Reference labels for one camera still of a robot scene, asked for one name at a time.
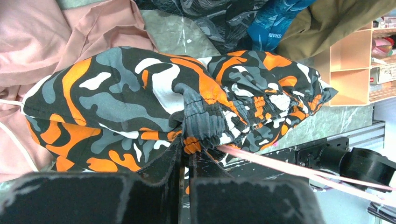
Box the black grey patterned shorts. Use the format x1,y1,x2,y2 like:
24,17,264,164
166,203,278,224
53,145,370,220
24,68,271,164
136,0,267,54

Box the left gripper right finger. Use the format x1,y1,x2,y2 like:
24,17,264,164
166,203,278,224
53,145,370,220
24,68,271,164
187,152,325,224

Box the peach plastic file organizer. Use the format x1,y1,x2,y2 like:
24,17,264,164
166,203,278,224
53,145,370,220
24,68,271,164
313,22,396,107

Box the pink drawstring shorts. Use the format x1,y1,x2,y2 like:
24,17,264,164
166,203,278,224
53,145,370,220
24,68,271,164
0,0,157,182

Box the pink wire hanger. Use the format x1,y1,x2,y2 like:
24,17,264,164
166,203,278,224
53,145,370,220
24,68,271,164
217,145,396,207

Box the aluminium frame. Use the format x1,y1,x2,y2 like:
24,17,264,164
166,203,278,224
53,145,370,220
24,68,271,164
340,120,386,151

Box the pink item in organizer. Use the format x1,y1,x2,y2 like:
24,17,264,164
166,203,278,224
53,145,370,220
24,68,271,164
371,37,395,59

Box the blue patterned shorts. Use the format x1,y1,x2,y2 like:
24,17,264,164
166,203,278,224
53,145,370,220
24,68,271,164
247,0,315,52

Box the orange camouflage shorts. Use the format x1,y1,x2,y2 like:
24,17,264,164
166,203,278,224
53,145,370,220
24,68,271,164
21,47,337,172

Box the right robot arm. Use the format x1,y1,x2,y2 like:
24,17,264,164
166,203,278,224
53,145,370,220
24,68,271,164
296,137,396,186

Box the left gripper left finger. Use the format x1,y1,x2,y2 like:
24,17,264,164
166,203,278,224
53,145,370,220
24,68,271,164
0,138,182,224

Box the tan brown shorts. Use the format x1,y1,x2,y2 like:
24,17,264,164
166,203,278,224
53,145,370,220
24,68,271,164
275,0,396,61

